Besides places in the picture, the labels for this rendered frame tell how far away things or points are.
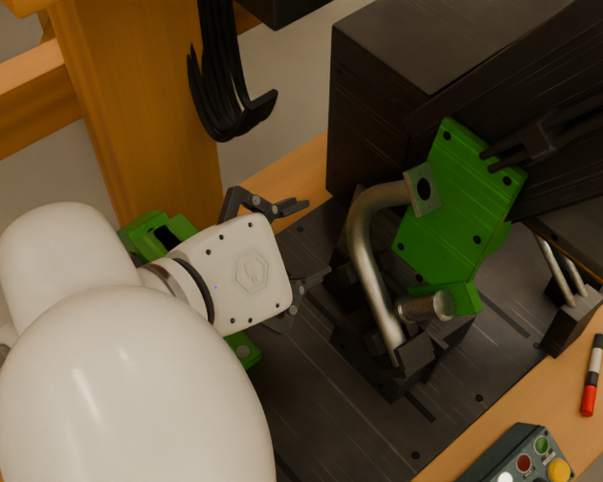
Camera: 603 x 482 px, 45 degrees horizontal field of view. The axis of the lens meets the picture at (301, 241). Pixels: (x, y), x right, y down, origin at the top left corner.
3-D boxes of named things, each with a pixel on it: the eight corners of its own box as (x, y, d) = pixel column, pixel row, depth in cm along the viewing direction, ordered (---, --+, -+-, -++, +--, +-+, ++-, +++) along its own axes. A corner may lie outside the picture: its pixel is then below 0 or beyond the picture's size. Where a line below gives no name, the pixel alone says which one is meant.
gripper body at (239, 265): (217, 355, 64) (305, 304, 71) (178, 246, 62) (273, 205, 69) (172, 352, 70) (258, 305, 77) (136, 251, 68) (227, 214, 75)
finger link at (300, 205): (265, 226, 71) (312, 205, 76) (255, 195, 71) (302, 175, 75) (245, 229, 74) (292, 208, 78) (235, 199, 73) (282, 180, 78)
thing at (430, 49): (524, 165, 127) (585, -3, 99) (399, 258, 115) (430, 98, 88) (446, 108, 135) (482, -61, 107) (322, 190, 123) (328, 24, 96)
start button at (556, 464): (569, 472, 94) (575, 474, 92) (555, 487, 92) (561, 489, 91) (558, 454, 93) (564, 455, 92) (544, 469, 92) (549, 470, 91)
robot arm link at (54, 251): (-84, 193, 33) (-10, 237, 62) (59, 507, 34) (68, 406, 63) (103, 125, 36) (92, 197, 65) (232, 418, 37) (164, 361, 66)
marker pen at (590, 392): (592, 337, 107) (596, 331, 106) (603, 339, 107) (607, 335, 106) (578, 414, 100) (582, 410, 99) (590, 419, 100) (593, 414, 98)
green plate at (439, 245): (493, 280, 95) (565, 153, 81) (454, 306, 90) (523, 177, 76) (429, 226, 100) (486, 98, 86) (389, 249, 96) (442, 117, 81)
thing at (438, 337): (462, 360, 108) (485, 321, 102) (422, 389, 103) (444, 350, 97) (361, 265, 118) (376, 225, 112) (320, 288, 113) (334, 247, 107)
